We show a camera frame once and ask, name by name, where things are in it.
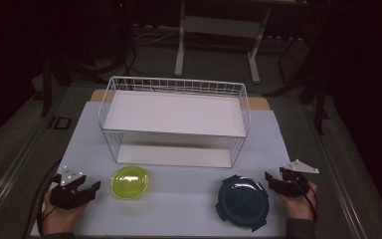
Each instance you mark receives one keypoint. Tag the green plastic bowl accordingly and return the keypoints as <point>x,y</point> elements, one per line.
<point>129,182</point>

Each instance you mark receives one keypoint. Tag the pale blue table mat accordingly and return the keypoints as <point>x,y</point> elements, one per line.
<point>179,205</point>

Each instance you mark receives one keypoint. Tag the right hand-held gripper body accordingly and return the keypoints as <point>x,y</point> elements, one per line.
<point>295,186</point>

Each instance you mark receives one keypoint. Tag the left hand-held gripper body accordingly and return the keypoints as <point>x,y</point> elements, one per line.
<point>67,195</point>

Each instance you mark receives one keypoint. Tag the white metal desk frame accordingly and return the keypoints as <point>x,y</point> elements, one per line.
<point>219,26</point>

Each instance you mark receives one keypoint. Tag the black square floor plate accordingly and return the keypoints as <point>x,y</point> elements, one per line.
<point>59,123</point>

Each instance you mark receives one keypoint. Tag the person's left hand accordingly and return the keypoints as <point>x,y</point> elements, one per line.
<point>61,217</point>

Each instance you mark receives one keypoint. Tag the person's right hand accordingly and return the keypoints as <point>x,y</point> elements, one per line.
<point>298,205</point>

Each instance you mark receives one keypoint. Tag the black stand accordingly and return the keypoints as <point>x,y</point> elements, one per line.
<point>318,93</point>
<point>48,83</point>

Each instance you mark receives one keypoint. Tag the dark blue lidded container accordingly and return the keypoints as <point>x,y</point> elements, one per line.
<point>243,201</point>

